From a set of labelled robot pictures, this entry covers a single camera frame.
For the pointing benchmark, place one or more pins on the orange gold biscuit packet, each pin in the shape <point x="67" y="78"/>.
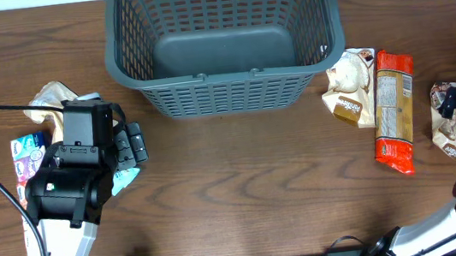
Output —
<point x="394" y="129"/>

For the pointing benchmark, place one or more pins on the teal flushable wipes packet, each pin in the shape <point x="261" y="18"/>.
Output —
<point x="123" y="178"/>

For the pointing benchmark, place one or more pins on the white brown cookie bag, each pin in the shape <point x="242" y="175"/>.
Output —
<point x="443" y="130"/>

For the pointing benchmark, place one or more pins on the Kleenex tissue multipack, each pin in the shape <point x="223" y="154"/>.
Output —
<point x="27" y="153"/>

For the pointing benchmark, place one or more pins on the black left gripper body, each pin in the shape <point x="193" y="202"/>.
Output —
<point x="133" y="143"/>

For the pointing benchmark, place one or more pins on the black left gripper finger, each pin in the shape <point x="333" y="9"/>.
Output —
<point x="137" y="143"/>
<point x="125" y="158"/>

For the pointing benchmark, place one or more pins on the crumpled beige paper pouch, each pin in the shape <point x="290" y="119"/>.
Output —
<point x="48" y="105"/>

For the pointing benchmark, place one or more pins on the white brown snack bag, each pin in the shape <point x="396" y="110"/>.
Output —
<point x="350" y="95"/>

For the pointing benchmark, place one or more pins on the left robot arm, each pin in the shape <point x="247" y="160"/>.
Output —
<point x="65" y="202"/>

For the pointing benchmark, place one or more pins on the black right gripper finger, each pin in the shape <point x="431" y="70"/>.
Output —
<point x="448" y="108"/>
<point x="450" y="94"/>

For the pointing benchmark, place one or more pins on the grey plastic lattice basket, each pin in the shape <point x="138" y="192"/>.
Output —
<point x="206" y="57"/>

